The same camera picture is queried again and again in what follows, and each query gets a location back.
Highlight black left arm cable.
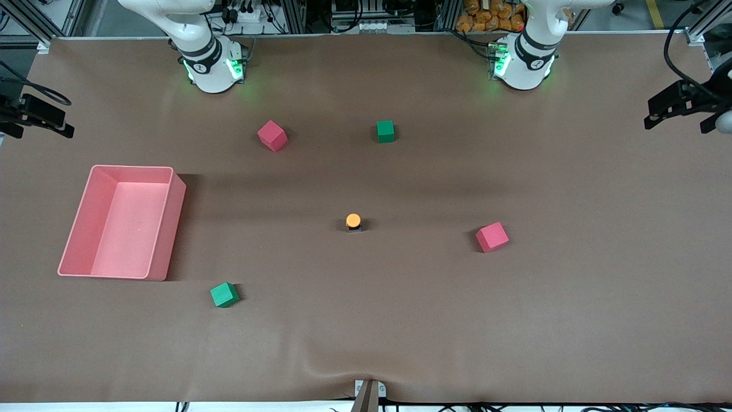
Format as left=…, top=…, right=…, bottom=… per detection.
left=663, top=0, right=713, bottom=86

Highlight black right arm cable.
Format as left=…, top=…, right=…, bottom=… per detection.
left=0, top=60, right=73, bottom=106

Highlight brown table mat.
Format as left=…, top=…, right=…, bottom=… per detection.
left=0, top=31, right=732, bottom=405

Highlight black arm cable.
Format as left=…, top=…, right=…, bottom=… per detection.
left=663, top=0, right=713, bottom=86
left=0, top=60, right=73, bottom=106

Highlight aluminium frame posts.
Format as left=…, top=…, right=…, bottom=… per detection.
left=279, top=0, right=312, bottom=35

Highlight orange packaged goods pile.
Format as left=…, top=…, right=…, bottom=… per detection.
left=455, top=0, right=527, bottom=33

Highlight pink foam cube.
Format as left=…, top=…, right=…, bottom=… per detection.
left=475, top=221, right=510, bottom=253
left=257, top=120, right=288, bottom=153

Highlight aluminium frame strut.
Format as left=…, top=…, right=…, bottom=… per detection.
left=683, top=0, right=732, bottom=41
left=0, top=0, right=86, bottom=47

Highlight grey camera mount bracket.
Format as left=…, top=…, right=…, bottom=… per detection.
left=354, top=379, right=387, bottom=412

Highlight white power strip with plugs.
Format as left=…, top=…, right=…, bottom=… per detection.
left=220, top=0, right=269, bottom=25

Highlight pink plastic bin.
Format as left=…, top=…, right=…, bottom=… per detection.
left=57, top=165, right=187, bottom=282

